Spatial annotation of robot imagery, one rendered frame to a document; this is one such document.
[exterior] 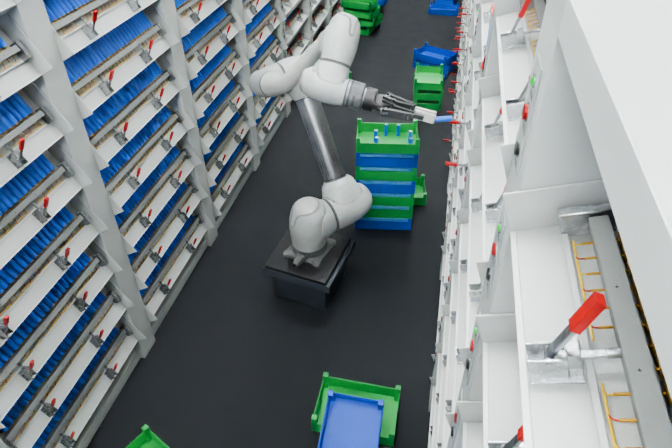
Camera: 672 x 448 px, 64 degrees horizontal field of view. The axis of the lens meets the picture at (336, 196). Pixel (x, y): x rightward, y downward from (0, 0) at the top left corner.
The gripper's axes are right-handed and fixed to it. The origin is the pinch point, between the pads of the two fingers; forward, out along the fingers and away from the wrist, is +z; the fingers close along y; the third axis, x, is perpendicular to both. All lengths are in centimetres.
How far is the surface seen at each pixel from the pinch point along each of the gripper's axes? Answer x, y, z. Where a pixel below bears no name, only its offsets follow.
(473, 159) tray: 12.5, 39.0, 11.7
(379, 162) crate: -64, -62, -7
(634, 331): 54, 125, 9
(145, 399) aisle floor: -121, 55, -70
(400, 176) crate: -70, -64, 5
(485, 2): 29.6, -31.0, 9.4
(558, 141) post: 59, 109, 3
